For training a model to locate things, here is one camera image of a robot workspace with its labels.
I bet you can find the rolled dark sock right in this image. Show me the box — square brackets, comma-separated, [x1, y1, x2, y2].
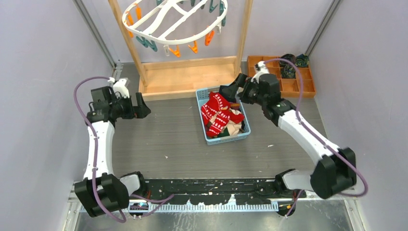
[295, 54, 309, 68]

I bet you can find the beige brown-cuffed sock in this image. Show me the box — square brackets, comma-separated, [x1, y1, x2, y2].
[226, 121, 242, 136]

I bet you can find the rolled dark sock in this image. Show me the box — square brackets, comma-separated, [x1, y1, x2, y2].
[279, 53, 296, 67]
[295, 54, 309, 68]
[280, 65, 296, 79]

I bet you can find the orange wooden compartment tray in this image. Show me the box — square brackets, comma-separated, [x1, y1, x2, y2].
[247, 55, 316, 98]

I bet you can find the red snowflake sock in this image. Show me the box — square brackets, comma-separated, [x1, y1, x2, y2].
[205, 109, 245, 139]
[200, 92, 230, 125]

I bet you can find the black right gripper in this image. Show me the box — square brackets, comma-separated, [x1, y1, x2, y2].
[223, 73, 268, 106]

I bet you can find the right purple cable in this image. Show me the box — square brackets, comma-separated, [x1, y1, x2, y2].
[263, 58, 369, 218]

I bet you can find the wooden hanger stand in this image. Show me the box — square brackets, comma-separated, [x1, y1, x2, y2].
[109, 0, 253, 101]

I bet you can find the light blue plastic basket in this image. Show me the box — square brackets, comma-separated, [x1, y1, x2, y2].
[196, 88, 251, 145]

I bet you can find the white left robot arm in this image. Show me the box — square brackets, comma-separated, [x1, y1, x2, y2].
[74, 87, 151, 218]

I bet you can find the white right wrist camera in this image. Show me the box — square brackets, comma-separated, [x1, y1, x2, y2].
[251, 61, 269, 83]

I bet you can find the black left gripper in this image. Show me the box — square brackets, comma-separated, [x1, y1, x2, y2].
[110, 92, 150, 119]

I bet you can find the rolled dark sock top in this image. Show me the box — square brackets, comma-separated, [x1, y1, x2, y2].
[279, 53, 296, 67]

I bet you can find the rolled dark sock middle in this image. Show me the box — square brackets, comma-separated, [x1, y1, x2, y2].
[280, 65, 296, 79]

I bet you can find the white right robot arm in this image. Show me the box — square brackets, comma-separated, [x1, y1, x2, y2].
[220, 74, 357, 199]

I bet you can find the white round clip hanger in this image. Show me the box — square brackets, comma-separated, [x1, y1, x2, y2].
[121, 0, 229, 45]

